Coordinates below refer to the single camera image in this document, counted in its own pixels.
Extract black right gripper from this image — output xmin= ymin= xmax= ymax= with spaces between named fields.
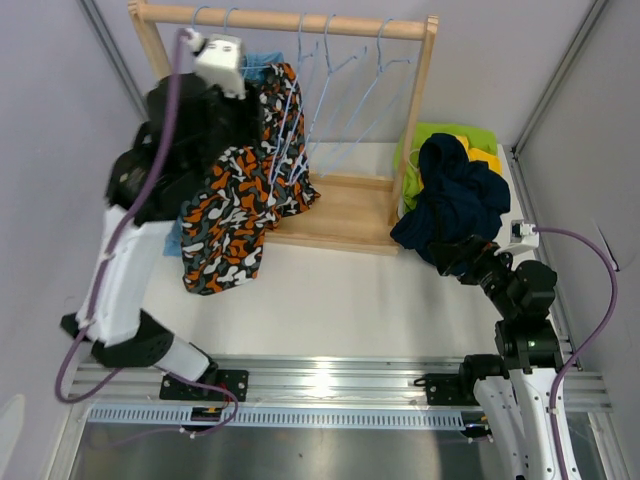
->
xmin=428 ymin=234 xmax=517 ymax=318

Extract navy blue shorts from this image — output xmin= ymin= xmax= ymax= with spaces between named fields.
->
xmin=389 ymin=131 xmax=511 ymax=267

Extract yellow shorts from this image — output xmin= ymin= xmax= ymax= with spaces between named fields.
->
xmin=455 ymin=135 xmax=503 ymax=176

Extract lime green shorts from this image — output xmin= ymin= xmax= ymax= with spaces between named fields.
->
xmin=409 ymin=122 xmax=498 ymax=210

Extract blue hanger of green shorts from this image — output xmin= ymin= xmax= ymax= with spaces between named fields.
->
xmin=317 ymin=17 xmax=418 ymax=179

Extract blue hanger of yellow shorts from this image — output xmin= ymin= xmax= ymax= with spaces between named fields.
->
xmin=306 ymin=13 xmax=368 ymax=147

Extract orange camouflage shorts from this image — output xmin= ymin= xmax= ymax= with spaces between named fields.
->
xmin=179 ymin=63 xmax=321 ymax=296

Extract blue hanger of camouflage shorts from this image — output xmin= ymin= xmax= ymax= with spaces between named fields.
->
xmin=222 ymin=6 xmax=307 ymax=207

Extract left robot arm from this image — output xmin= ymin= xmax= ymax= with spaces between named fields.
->
xmin=60 ymin=73 xmax=263 ymax=400

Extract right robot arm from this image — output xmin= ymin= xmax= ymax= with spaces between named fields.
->
xmin=429 ymin=235 xmax=581 ymax=479

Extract light blue shorts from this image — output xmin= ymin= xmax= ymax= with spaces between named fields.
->
xmin=163 ymin=51 xmax=284 ymax=258

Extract white plastic basket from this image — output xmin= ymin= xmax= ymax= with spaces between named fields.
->
xmin=397 ymin=148 xmax=504 ymax=218

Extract wooden clothes rack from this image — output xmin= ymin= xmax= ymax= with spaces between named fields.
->
xmin=126 ymin=0 xmax=440 ymax=259

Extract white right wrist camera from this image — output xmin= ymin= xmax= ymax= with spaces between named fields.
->
xmin=497 ymin=219 xmax=540 ymax=256

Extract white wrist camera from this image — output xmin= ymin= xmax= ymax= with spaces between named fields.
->
xmin=497 ymin=219 xmax=540 ymax=256
xmin=187 ymin=28 xmax=246 ymax=100

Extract aluminium mounting rail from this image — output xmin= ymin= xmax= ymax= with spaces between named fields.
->
xmin=64 ymin=351 xmax=616 ymax=432

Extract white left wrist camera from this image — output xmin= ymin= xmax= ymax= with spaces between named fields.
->
xmin=187 ymin=28 xmax=246 ymax=100

